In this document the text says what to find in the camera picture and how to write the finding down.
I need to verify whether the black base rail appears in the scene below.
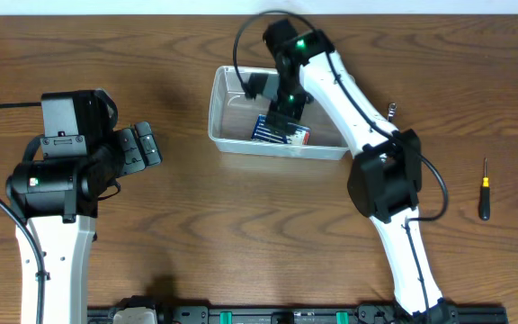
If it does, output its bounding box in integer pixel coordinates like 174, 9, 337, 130
86, 296, 509, 324

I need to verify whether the clear plastic container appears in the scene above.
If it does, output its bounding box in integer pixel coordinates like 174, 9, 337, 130
208, 66, 349, 160

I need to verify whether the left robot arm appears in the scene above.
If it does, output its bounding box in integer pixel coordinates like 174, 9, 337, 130
6, 89, 162, 323

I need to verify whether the blue precision screwdriver set case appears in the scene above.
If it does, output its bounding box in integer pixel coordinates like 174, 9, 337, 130
251, 114, 310, 145

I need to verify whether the black yellow screwdriver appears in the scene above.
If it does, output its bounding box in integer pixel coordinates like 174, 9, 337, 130
478, 157, 490, 221

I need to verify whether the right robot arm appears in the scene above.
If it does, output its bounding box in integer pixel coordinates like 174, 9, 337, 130
263, 20, 455, 323

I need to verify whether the silver ring wrench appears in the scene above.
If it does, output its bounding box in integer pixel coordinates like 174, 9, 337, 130
387, 103, 397, 122

